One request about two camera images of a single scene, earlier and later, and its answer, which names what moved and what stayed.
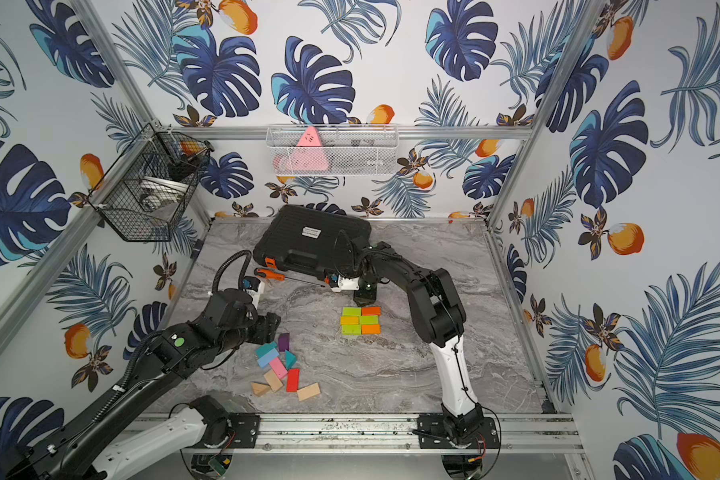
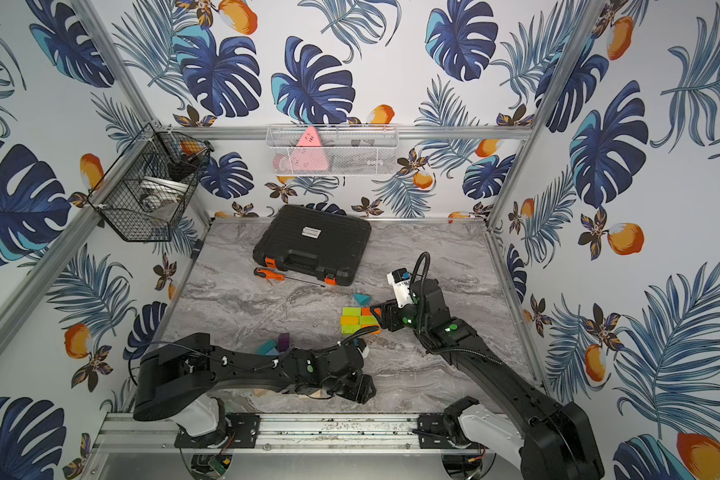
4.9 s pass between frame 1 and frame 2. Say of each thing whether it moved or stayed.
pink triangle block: stayed
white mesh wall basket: stayed
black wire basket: stayed
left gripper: moved
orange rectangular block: stayed
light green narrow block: stayed
